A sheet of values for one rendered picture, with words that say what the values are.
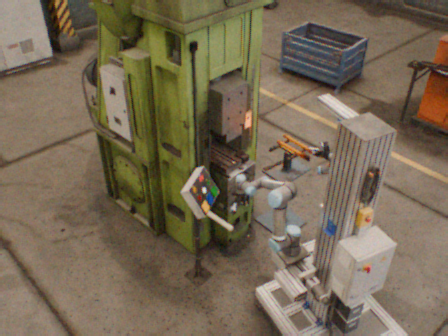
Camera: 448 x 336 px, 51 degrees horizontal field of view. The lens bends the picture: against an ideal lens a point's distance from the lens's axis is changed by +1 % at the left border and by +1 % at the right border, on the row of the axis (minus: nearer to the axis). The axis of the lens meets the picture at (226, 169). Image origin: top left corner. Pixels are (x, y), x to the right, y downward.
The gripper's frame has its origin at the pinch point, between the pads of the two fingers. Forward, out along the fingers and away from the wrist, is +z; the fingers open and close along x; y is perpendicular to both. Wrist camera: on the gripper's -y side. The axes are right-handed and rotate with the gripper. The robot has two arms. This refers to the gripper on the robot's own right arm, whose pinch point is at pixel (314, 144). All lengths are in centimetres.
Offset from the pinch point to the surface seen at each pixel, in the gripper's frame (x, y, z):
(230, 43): -63, -100, 49
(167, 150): -116, -6, 73
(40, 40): -42, 64, 563
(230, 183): -81, 21, 26
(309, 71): 262, 88, 223
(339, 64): 269, 60, 172
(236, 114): -69, -44, 33
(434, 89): 281, 47, 24
